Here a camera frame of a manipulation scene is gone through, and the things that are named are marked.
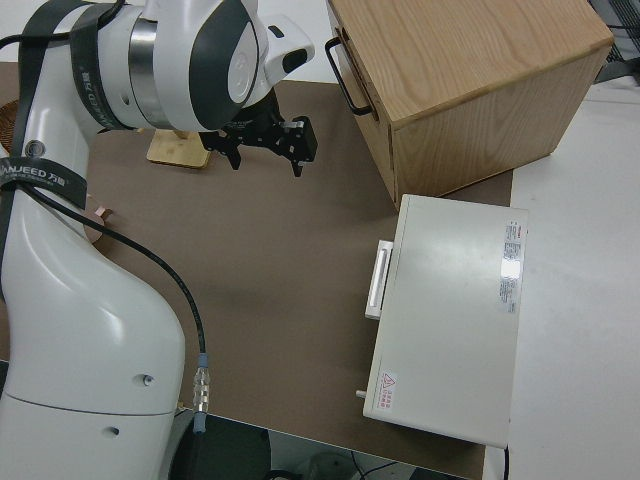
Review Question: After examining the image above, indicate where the black printed velcro strap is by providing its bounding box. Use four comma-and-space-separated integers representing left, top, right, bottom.
0, 156, 91, 211
68, 1, 128, 133

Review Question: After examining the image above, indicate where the brown table mat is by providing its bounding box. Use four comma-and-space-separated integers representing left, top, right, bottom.
0, 62, 516, 474

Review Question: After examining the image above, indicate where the large wooden box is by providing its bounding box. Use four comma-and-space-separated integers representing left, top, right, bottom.
324, 0, 616, 199

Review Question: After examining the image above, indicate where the pink mug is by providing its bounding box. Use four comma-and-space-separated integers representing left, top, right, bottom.
84, 195, 114, 247

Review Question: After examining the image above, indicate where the wooden mug tree stand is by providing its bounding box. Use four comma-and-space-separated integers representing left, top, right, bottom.
146, 127, 214, 171

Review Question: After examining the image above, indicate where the cream toaster oven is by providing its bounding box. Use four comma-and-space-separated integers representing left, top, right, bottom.
355, 193, 531, 449

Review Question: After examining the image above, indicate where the black plain strap band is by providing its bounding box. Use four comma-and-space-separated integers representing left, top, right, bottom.
10, 0, 119, 162

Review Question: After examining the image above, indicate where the toaster oven door handle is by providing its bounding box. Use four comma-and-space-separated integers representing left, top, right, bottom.
363, 240, 396, 321

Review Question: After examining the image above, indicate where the brown wicker basket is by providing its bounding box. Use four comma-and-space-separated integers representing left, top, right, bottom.
0, 98, 24, 154

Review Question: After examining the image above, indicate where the black round base plate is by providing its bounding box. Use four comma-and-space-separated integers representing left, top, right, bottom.
169, 413, 272, 480

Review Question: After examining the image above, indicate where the black mesh panel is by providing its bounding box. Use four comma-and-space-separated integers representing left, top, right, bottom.
597, 0, 640, 87

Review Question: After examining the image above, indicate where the black box handle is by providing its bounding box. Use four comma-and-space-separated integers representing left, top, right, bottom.
324, 37, 374, 116

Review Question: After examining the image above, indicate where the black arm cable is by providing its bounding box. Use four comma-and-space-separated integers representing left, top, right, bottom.
9, 182, 213, 437

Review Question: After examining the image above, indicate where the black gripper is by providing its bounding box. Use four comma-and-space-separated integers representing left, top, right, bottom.
204, 94, 319, 180

